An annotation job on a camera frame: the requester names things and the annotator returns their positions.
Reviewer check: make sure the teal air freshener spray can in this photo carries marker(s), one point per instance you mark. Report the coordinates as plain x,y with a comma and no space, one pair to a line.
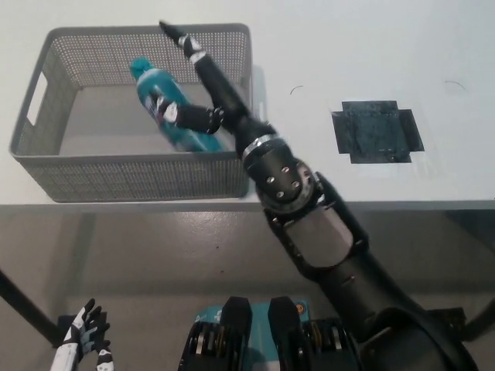
152,87

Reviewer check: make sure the robot torso black teal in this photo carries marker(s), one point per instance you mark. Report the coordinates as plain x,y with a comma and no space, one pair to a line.
251,336

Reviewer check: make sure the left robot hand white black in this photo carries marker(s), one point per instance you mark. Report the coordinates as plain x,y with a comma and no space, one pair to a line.
77,340

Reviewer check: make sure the grey perforated plastic basket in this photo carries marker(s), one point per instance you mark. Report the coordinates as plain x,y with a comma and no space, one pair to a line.
116,178

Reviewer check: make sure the black tape patch on table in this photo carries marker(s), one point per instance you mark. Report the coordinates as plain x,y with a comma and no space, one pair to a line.
371,131

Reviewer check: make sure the black table leg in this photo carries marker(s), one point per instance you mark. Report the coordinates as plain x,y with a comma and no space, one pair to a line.
481,315
27,305

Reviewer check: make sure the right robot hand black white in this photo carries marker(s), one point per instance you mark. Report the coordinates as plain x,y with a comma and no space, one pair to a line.
228,104

